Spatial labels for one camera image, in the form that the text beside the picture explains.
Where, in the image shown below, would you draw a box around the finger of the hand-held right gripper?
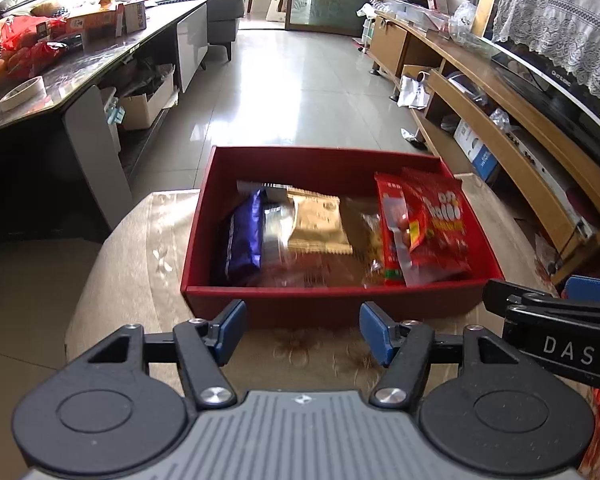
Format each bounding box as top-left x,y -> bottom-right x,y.
482,279 -> 600,326
564,275 -> 600,310

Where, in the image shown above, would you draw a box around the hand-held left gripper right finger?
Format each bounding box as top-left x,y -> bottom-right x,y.
358,301 -> 528,410

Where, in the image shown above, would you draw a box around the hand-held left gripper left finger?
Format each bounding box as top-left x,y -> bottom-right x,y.
82,299 -> 249,410

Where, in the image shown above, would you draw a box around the red cardboard box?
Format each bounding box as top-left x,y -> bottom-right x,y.
180,146 -> 505,331

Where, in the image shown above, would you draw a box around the blue wafer biscuit packet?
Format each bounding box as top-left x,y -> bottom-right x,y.
224,190 -> 267,287

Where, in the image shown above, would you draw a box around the red puffed snack packet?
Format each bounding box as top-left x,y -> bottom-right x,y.
400,166 -> 474,282

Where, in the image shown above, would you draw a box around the gold brown snack packet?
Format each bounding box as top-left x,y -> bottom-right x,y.
286,191 -> 355,256

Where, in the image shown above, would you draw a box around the white media player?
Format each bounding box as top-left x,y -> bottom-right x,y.
505,129 -> 592,242

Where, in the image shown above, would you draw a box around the white blue carton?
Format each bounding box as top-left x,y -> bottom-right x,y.
452,117 -> 499,181

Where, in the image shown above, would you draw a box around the wooden television cabinet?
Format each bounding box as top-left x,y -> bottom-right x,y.
370,10 -> 600,287

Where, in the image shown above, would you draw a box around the television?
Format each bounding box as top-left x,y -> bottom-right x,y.
490,35 -> 600,152

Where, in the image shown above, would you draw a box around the white bag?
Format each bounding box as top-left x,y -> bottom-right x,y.
397,74 -> 429,109

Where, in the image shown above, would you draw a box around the open cardboard box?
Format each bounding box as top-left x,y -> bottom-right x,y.
115,65 -> 179,131

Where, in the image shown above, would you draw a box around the clear plastic bags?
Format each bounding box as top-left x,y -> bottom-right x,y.
447,2 -> 496,56

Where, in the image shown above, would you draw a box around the white lace cloth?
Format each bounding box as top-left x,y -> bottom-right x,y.
492,0 -> 600,124

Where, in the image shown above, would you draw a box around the dark glass coffee table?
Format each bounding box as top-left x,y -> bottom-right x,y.
0,0 -> 209,242

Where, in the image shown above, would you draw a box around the white bowl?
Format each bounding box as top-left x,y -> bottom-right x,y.
0,76 -> 46,111

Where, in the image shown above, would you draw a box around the orange carton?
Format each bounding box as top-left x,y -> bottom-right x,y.
65,2 -> 126,39

